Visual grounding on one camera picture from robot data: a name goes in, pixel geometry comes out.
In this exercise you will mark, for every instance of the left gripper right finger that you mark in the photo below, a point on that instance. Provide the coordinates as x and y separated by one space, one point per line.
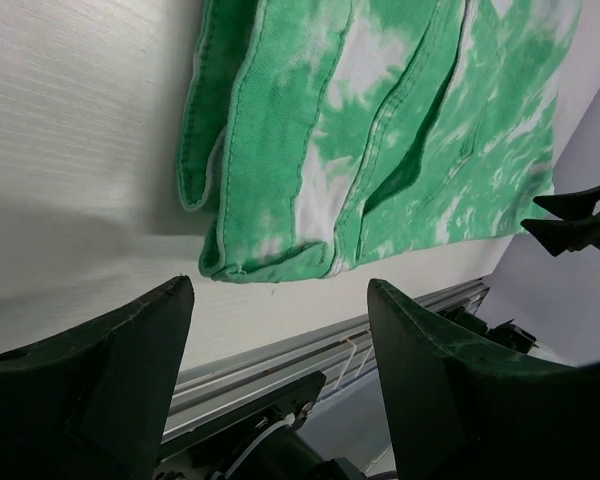
460 406

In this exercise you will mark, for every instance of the aluminium rail frame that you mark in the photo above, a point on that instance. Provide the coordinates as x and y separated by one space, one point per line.
208 398

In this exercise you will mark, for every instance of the green tie-dye trousers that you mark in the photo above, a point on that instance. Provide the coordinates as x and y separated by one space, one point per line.
325 135

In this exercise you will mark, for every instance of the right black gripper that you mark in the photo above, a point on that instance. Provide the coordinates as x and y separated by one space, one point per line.
560 236

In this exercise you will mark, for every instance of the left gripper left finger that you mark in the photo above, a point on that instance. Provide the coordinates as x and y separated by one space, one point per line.
92 401

